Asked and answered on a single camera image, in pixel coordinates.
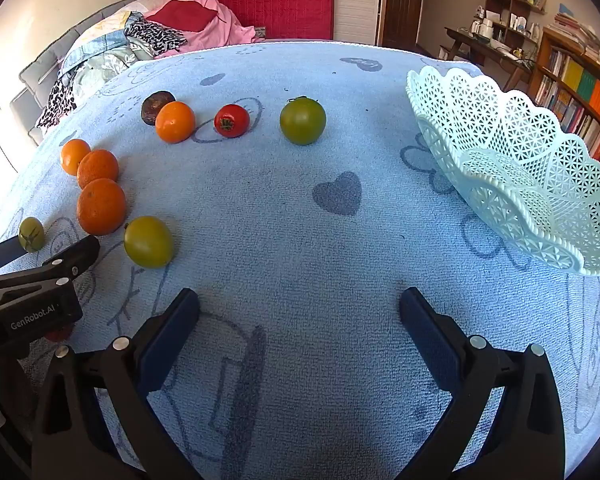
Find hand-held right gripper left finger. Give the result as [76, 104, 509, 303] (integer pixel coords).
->
[31, 287, 206, 480]

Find black wall cable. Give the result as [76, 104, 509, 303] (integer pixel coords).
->
[0, 119, 18, 173]

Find brown wooden door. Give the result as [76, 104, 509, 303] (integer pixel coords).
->
[380, 0, 426, 51]

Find printed blue towel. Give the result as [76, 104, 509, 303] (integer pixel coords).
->
[0, 41, 600, 480]

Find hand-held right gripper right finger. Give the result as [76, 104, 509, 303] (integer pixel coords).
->
[395, 287, 566, 480]

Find pale blue lattice basket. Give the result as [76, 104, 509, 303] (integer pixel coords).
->
[405, 65, 600, 277]

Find yellow-green tomato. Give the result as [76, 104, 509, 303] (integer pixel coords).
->
[123, 215, 175, 268]

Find small red tomato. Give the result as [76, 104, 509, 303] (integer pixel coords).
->
[44, 324, 76, 343]

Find pink blanket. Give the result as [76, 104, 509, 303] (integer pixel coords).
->
[145, 0, 266, 58]

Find large green tomato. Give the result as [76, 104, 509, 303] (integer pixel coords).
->
[279, 97, 327, 146]

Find wooden desk shelf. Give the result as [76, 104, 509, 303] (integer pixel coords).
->
[477, 0, 548, 43]

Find pile of bedding and clothes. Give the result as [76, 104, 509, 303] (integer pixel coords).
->
[10, 0, 171, 146]

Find wooden desk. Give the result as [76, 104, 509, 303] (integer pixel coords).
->
[439, 27, 536, 91]

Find small green tomato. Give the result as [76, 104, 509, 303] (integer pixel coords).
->
[18, 216, 46, 253]

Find red cloth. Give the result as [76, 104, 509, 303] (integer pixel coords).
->
[145, 0, 218, 32]

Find white wardrobe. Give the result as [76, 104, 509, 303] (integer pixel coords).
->
[332, 0, 386, 45]

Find floral quilt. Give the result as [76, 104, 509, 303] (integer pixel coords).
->
[62, 10, 156, 101]

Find dark brown round fruit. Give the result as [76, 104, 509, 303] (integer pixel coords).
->
[141, 91, 177, 127]

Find stack of books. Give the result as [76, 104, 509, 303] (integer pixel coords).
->
[552, 2, 600, 76]

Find wooden bookshelf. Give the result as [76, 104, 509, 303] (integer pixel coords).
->
[527, 25, 600, 196]

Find small orange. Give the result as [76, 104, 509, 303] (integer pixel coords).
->
[60, 138, 92, 177]

